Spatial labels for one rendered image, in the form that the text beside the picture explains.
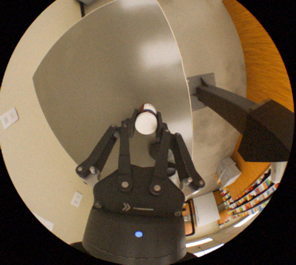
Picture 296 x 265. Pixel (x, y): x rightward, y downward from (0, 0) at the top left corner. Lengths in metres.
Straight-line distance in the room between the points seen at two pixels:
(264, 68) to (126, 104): 1.91
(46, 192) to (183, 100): 0.79
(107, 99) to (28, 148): 0.53
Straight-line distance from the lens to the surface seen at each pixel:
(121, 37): 0.30
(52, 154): 0.68
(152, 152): 0.33
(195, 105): 1.40
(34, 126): 0.66
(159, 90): 0.27
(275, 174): 0.77
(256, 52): 1.96
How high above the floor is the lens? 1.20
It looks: 64 degrees down
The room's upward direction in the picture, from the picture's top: 174 degrees counter-clockwise
